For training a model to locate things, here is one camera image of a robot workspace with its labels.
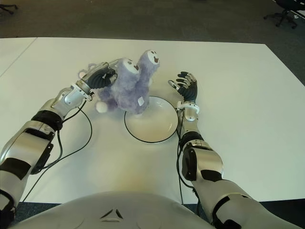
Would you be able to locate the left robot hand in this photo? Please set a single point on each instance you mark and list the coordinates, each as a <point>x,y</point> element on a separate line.
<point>100,78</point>

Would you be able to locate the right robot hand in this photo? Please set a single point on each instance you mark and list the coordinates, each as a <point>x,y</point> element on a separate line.
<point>190,90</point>

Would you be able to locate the purple plush bunny doll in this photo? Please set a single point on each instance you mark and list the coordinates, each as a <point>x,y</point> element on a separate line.
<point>133,90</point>

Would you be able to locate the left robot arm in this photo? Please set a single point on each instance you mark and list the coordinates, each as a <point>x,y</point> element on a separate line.
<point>38,128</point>

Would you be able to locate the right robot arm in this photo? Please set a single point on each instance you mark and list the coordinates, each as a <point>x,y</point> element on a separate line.
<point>209,162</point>

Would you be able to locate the white plate black rim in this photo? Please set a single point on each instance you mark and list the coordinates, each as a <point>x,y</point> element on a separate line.
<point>155,124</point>

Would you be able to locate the black office chair base left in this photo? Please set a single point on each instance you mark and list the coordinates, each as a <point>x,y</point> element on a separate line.
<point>7,9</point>

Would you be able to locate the black office chair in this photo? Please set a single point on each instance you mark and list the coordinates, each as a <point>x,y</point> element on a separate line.
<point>282,15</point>

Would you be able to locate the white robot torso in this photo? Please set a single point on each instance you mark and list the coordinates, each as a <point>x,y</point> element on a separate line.
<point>114,210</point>

